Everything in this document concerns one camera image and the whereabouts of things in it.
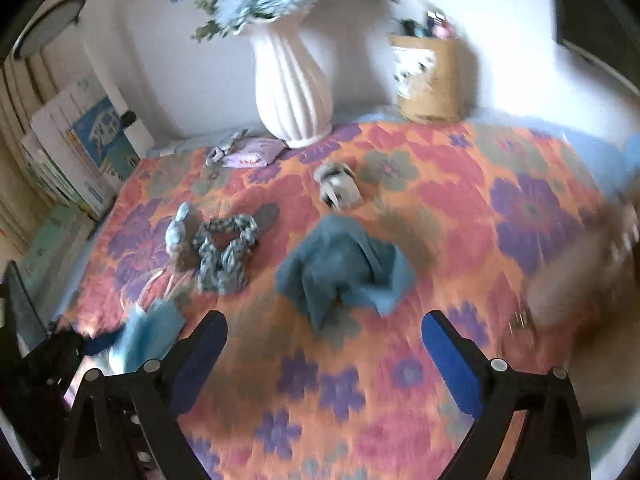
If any grey braided scrunchie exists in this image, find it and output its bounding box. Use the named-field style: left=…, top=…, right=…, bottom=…
left=192, top=212, right=261, bottom=295

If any small light blue plush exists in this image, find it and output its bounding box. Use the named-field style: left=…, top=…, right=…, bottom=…
left=165, top=201, right=195, bottom=272

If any white ribbed vase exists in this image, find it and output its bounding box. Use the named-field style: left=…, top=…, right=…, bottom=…
left=250, top=15, right=335, bottom=150

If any black wall screen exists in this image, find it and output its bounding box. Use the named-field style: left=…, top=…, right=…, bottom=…
left=547, top=0, right=640, bottom=73

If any brown paper bag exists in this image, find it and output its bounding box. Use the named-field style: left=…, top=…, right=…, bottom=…
left=525, top=210, right=640, bottom=331

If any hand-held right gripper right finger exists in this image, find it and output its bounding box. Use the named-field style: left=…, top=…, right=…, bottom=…
left=421, top=310, right=591, bottom=480

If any stack of books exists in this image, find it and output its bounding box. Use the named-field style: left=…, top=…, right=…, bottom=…
left=0, top=55, right=126, bottom=221

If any purple tissue packet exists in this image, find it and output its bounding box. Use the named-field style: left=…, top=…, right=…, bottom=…
left=220, top=139, right=287, bottom=168

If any blue cover book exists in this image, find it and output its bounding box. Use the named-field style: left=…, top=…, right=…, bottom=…
left=67, top=96, right=141, bottom=183

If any round grey disc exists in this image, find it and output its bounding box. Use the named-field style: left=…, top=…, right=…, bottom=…
left=14, top=0, right=87, bottom=60

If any green book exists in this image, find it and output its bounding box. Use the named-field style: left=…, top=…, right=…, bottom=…
left=22, top=202, right=101, bottom=291

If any grey fabric bow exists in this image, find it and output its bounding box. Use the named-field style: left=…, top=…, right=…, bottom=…
left=205, top=130, right=248, bottom=166

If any teal cloth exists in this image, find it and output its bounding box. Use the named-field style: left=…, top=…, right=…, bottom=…
left=275, top=214, right=417, bottom=332

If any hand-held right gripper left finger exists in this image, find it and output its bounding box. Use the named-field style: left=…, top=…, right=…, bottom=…
left=57, top=310, right=229, bottom=480

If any blue face mask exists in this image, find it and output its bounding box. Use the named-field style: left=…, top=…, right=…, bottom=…
left=109, top=299, right=185, bottom=373

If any floral woven blanket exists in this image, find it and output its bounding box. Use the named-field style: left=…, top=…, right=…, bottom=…
left=50, top=120, right=631, bottom=480

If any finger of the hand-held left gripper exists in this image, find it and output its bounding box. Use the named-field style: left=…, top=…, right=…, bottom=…
left=50, top=329, right=123, bottom=359
left=1, top=260, right=50, bottom=357

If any bamboo pen holder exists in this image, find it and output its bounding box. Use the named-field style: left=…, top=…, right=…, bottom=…
left=389, top=34, right=463, bottom=123

